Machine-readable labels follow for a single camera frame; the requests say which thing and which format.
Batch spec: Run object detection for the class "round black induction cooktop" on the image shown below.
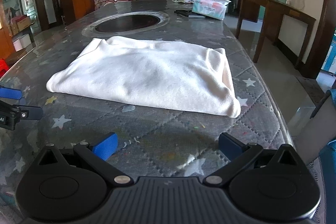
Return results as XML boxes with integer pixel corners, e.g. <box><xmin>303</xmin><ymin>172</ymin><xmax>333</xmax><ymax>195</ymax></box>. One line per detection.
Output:
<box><xmin>81</xmin><ymin>11</ymin><xmax>170</xmax><ymax>38</ymax></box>

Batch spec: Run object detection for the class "red plastic stool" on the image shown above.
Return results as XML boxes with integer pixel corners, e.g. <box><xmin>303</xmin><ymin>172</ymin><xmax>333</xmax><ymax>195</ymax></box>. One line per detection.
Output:
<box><xmin>0</xmin><ymin>59</ymin><xmax>10</xmax><ymax>78</ymax></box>

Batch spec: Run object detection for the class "blue sofa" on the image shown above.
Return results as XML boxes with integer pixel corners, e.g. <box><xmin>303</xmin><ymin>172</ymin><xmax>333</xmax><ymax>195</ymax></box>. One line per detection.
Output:
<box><xmin>309</xmin><ymin>89</ymin><xmax>335</xmax><ymax>223</ymax></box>

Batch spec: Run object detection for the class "cream white garment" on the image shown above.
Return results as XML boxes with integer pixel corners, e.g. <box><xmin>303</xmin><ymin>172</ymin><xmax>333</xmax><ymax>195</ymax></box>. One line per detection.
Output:
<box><xmin>46</xmin><ymin>36</ymin><xmax>241</xmax><ymax>118</ymax></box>

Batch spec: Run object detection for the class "black remote on table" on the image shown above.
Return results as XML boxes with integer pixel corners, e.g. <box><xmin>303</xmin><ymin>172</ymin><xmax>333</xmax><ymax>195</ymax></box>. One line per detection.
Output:
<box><xmin>174</xmin><ymin>10</ymin><xmax>205</xmax><ymax>19</ymax></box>

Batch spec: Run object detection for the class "wooden console table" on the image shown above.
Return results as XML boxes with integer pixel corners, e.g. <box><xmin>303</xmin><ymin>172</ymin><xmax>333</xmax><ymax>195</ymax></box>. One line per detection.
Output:
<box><xmin>235</xmin><ymin>0</ymin><xmax>316</xmax><ymax>69</ymax></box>

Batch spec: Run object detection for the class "small wooden stool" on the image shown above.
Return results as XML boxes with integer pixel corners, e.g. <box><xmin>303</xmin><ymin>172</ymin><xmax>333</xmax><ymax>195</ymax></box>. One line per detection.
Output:
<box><xmin>5</xmin><ymin>49</ymin><xmax>27</xmax><ymax>67</ymax></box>

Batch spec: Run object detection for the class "tissue pack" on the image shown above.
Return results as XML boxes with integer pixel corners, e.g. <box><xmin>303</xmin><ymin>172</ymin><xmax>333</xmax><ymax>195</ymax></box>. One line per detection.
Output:
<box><xmin>192</xmin><ymin>0</ymin><xmax>231</xmax><ymax>21</ymax></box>

